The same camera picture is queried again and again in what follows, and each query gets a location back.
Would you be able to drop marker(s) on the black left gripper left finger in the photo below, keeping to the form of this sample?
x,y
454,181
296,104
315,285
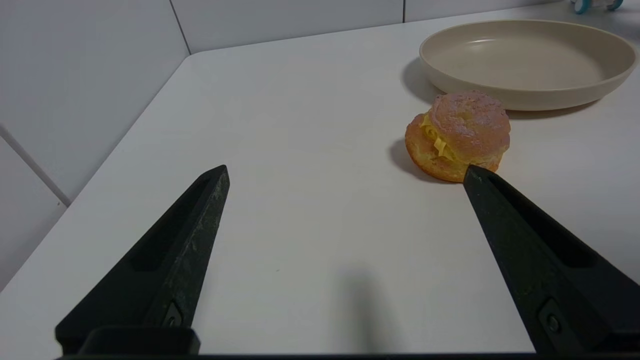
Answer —
x,y
170,265

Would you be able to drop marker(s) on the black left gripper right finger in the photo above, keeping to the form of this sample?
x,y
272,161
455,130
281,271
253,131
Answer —
x,y
545,265

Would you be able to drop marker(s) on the yellow duck toy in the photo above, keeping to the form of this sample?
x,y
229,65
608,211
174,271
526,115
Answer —
x,y
582,5

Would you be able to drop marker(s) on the beige round plate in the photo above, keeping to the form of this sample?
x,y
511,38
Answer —
x,y
525,62

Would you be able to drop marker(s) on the cream puff pastry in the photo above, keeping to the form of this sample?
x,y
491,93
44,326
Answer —
x,y
462,132

